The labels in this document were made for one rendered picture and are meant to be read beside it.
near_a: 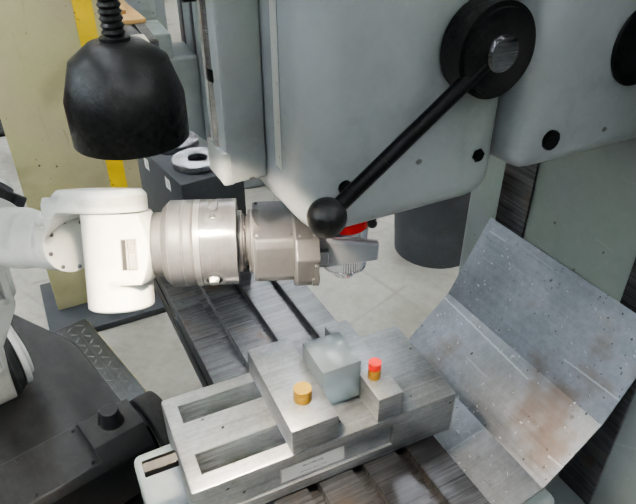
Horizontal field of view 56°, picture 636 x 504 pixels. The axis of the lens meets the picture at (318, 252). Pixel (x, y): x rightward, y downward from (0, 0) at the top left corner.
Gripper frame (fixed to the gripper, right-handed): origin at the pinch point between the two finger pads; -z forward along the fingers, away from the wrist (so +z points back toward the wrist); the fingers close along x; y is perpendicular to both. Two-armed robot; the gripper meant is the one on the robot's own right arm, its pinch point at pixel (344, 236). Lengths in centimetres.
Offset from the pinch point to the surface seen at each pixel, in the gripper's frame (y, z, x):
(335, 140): -15.7, 2.9, -11.7
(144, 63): -23.0, 14.8, -17.2
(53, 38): 17, 73, 156
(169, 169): 13, 24, 46
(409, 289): 124, -54, 151
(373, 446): 29.2, -4.4, -3.7
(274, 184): -9.5, 7.3, -6.3
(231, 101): -16.9, 10.5, -6.2
